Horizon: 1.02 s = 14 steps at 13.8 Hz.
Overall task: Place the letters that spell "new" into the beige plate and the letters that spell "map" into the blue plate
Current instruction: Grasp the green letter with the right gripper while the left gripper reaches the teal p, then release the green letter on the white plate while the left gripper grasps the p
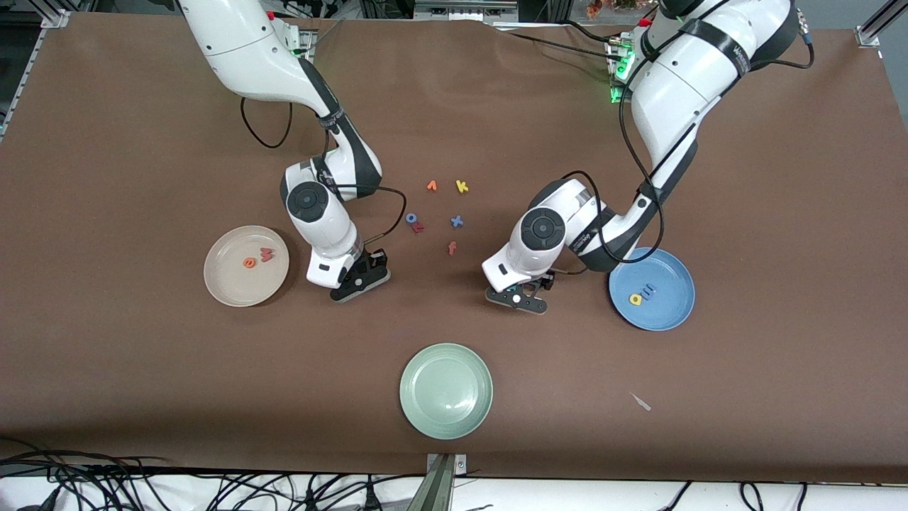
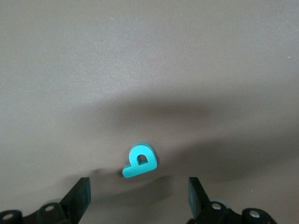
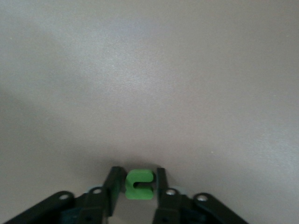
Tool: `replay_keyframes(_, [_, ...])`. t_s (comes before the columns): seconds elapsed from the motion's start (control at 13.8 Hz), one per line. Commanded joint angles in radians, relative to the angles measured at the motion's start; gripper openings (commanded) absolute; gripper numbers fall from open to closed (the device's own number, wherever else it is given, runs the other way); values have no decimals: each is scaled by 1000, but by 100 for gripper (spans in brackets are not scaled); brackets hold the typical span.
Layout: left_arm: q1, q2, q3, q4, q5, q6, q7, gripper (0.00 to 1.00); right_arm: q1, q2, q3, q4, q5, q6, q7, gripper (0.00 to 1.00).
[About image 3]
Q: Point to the brown table cover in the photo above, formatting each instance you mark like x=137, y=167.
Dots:
x=140, y=81

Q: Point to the green foam letter n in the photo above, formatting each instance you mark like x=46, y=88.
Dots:
x=130, y=186

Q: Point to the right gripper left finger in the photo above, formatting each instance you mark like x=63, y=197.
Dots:
x=112, y=189

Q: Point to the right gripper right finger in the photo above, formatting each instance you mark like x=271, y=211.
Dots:
x=163, y=198

